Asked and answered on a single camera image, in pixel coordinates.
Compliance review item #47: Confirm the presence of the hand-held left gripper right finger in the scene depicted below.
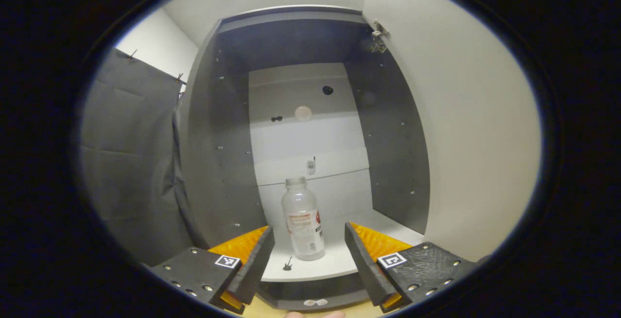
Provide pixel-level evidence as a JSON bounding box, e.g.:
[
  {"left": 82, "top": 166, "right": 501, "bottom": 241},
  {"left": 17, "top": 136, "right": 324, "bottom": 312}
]
[{"left": 344, "top": 221, "right": 488, "bottom": 314}]

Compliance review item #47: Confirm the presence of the clear plastic bottle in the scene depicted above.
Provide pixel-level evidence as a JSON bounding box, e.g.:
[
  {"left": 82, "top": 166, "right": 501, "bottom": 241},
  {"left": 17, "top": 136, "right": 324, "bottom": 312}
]
[{"left": 281, "top": 176, "right": 326, "bottom": 262}]

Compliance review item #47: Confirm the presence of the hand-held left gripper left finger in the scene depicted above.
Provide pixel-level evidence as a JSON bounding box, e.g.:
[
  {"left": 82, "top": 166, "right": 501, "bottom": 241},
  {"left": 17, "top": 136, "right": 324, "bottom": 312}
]
[{"left": 149, "top": 225, "right": 275, "bottom": 315}]

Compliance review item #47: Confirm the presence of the beige cabinet door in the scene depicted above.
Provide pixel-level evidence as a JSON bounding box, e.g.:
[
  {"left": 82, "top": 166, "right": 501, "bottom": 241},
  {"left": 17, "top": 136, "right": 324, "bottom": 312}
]
[{"left": 361, "top": 0, "right": 542, "bottom": 264}]

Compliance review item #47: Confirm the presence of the dark grey cabinet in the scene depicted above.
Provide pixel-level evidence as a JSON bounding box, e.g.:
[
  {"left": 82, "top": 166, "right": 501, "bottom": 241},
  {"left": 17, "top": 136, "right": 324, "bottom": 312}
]
[{"left": 187, "top": 5, "right": 431, "bottom": 312}]

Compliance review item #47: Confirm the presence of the metal cabinet door hinge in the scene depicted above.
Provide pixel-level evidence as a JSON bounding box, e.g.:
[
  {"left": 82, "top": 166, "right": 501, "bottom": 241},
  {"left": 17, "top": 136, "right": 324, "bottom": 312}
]
[{"left": 371, "top": 19, "right": 390, "bottom": 54}]

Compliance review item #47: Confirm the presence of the black backdrop cloth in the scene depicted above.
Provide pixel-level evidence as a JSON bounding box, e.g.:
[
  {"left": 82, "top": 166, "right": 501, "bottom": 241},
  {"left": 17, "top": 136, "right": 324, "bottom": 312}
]
[{"left": 79, "top": 48, "right": 210, "bottom": 268}]

